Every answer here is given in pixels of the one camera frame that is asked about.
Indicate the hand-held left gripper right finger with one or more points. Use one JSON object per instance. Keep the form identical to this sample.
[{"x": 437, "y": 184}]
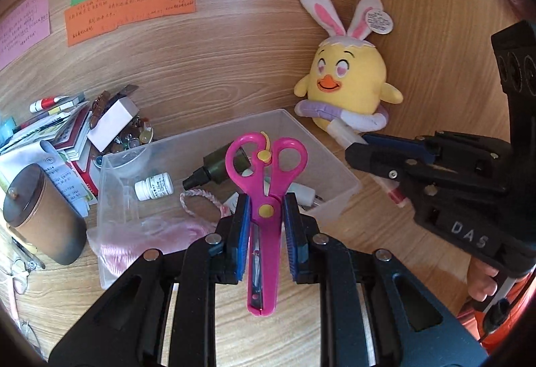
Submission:
[{"x": 291, "y": 241}]

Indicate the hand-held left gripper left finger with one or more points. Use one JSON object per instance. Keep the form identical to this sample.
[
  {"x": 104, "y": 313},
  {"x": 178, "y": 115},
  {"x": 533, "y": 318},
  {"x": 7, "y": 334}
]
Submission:
[{"x": 243, "y": 237}]

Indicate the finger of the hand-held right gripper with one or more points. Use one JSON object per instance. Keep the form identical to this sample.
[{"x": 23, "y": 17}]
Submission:
[
  {"x": 393, "y": 145},
  {"x": 372, "y": 161}
]

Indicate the pink safety scissors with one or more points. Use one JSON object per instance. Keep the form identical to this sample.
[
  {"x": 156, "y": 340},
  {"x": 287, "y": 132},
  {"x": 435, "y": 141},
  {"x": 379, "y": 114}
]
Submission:
[{"x": 270, "y": 258}]

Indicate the white tube red cap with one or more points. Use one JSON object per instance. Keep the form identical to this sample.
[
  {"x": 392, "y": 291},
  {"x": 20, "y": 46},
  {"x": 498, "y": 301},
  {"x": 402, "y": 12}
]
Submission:
[{"x": 343, "y": 133}]

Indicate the green glass bottle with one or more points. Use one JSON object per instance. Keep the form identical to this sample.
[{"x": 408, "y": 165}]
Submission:
[{"x": 215, "y": 166}]

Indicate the white pill bottle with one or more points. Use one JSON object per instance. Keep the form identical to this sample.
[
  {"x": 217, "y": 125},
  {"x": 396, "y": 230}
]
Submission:
[{"x": 155, "y": 186}]

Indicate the clear plastic storage box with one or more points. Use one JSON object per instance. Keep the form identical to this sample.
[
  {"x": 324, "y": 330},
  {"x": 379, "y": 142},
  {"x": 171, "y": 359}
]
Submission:
[{"x": 121, "y": 191}]

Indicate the person's right hand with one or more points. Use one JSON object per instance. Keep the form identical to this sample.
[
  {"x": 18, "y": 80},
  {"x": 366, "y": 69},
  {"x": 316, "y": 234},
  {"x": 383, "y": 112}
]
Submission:
[{"x": 481, "y": 283}]

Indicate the white ointment tube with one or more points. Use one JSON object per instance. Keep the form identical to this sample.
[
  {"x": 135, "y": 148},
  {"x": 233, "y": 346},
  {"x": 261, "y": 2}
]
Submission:
[{"x": 231, "y": 201}]

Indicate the white charger plug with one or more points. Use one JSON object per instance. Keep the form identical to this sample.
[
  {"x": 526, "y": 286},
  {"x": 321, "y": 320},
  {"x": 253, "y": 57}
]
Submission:
[{"x": 303, "y": 193}]

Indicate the pink mesh bag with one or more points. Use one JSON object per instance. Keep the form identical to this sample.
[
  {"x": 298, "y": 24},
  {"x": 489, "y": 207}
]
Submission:
[{"x": 167, "y": 233}]

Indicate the yellow chick plush toy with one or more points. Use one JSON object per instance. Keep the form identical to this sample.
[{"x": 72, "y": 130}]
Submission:
[{"x": 351, "y": 74}]

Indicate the glass bowl of beads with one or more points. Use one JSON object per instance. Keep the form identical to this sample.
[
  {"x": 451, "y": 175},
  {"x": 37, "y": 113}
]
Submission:
[{"x": 134, "y": 136}]

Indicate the white cardboard box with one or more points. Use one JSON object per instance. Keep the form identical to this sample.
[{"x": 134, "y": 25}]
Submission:
[{"x": 113, "y": 124}]

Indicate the black flat item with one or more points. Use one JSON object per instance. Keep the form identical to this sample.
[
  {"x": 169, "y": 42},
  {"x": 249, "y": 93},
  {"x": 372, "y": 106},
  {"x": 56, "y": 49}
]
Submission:
[{"x": 125, "y": 90}]

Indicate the white printed leaflet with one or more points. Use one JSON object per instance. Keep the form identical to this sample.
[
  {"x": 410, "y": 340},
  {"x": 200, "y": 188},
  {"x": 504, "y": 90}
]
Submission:
[{"x": 63, "y": 178}]

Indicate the brown cylindrical container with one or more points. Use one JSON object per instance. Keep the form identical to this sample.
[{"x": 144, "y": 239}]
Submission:
[{"x": 46, "y": 220}]

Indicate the stack of books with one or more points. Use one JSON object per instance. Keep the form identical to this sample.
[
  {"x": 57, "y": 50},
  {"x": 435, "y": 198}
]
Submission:
[{"x": 67, "y": 132}]

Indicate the red white marker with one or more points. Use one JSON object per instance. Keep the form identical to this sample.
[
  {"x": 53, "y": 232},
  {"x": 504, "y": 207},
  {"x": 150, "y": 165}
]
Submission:
[{"x": 48, "y": 103}]

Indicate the orange paper note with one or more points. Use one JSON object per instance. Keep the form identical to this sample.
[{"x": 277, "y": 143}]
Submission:
[{"x": 130, "y": 9}]

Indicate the pink paper note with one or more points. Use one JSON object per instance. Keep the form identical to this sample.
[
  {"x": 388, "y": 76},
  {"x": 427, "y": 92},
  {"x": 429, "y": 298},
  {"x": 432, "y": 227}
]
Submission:
[{"x": 23, "y": 28}]

